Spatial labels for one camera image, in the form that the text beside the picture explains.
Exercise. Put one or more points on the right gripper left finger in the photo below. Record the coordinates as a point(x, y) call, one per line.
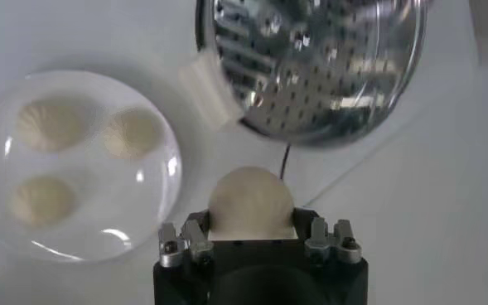
point(198, 244)

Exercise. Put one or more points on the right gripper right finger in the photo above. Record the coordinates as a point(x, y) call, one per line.
point(318, 240)

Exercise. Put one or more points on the white steamed baozi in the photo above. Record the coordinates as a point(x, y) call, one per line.
point(42, 201)
point(249, 203)
point(51, 126)
point(131, 132)

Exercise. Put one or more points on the steel perforated steamer basket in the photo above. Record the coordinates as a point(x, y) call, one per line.
point(318, 74)

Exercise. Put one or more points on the white round plate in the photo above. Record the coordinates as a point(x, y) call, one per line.
point(102, 199)

